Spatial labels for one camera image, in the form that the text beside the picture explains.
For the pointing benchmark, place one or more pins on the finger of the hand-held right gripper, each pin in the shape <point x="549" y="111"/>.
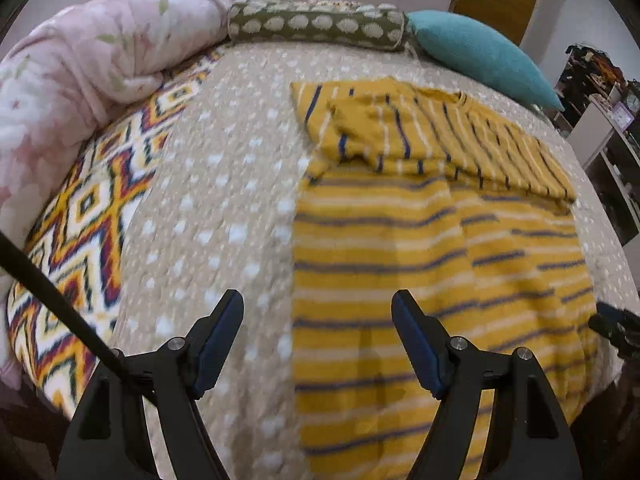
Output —
<point x="616" y="325"/>

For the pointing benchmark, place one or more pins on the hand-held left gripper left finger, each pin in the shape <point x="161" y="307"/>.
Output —
<point x="220" y="337"/>

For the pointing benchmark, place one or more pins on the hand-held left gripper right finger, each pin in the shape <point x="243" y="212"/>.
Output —
<point x="420" y="345"/>

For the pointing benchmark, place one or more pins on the yellow striped shirt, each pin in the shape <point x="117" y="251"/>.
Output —
<point x="430" y="270"/>

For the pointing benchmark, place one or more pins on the beige dotted blanket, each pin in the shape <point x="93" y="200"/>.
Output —
<point x="240" y="210"/>

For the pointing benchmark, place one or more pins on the white shelf unit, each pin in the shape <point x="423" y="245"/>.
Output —
<point x="607" y="155"/>

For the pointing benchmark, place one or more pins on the zigzag patterned blanket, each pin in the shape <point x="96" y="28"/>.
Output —
<point x="90" y="220"/>

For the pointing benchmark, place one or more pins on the teal pillow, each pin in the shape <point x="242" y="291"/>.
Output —
<point x="480" y="57"/>

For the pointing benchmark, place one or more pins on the pink floral comforter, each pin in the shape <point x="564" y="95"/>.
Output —
<point x="85" y="70"/>

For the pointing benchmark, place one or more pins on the olive patterned bolster pillow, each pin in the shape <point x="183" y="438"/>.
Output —
<point x="320" y="23"/>

